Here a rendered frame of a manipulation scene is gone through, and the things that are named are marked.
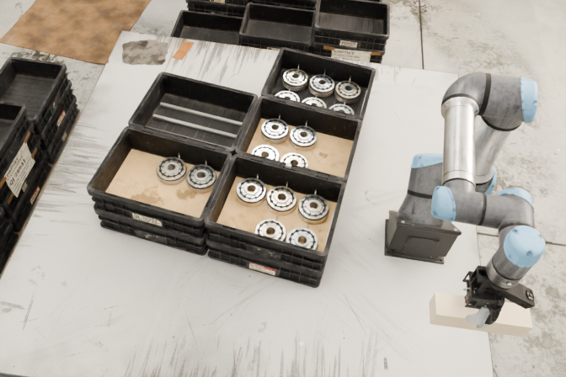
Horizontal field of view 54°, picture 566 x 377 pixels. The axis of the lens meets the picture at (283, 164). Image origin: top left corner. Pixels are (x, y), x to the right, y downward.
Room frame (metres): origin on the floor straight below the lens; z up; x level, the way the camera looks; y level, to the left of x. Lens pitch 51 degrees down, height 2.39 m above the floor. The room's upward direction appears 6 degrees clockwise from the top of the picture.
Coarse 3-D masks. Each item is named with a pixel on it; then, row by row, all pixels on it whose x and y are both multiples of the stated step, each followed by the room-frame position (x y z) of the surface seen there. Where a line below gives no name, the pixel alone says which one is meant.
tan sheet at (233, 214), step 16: (224, 208) 1.04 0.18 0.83; (240, 208) 1.05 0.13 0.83; (256, 208) 1.05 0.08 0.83; (224, 224) 0.98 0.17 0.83; (240, 224) 0.98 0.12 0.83; (256, 224) 0.99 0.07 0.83; (288, 224) 1.00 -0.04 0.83; (304, 224) 1.01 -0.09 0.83; (320, 224) 1.01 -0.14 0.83; (320, 240) 0.95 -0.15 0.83
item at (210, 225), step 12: (240, 156) 1.19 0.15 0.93; (228, 168) 1.13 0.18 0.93; (288, 168) 1.16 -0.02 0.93; (324, 180) 1.13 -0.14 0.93; (336, 180) 1.13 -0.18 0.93; (216, 192) 1.03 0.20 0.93; (336, 204) 1.03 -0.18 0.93; (336, 216) 0.98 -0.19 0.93; (216, 228) 0.90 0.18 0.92; (228, 228) 0.90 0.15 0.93; (252, 240) 0.88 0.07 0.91; (264, 240) 0.87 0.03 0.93; (276, 240) 0.87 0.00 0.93; (300, 252) 0.85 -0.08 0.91; (312, 252) 0.84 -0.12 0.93; (324, 252) 0.85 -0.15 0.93
